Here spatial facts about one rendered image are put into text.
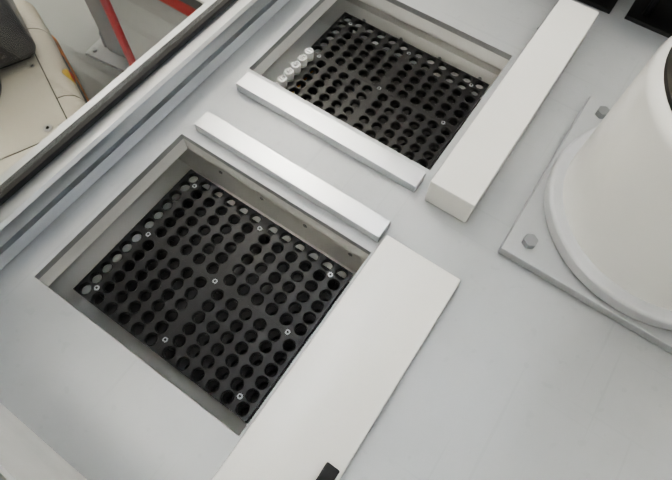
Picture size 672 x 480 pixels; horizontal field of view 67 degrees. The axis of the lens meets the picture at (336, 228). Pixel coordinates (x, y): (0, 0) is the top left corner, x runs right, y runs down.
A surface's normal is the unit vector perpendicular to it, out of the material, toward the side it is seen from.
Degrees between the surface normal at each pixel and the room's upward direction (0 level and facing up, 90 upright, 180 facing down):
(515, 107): 0
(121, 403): 0
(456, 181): 0
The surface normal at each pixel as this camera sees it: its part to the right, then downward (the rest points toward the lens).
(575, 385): 0.03, -0.45
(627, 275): -0.70, 0.63
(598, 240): -0.89, 0.39
